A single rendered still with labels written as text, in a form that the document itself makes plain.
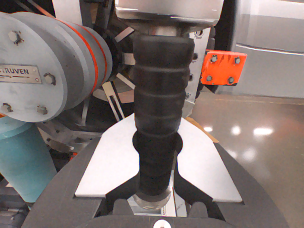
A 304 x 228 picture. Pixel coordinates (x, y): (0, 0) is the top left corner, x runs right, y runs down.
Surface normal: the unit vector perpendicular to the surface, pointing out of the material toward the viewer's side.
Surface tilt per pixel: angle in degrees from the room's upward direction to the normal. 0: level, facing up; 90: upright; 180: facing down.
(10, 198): 90
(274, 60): 90
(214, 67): 90
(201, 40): 90
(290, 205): 0
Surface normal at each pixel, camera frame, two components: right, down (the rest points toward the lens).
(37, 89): -0.01, 0.47
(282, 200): 0.05, -0.88
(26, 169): 0.69, 0.37
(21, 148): 0.84, 0.26
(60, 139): 0.74, -0.59
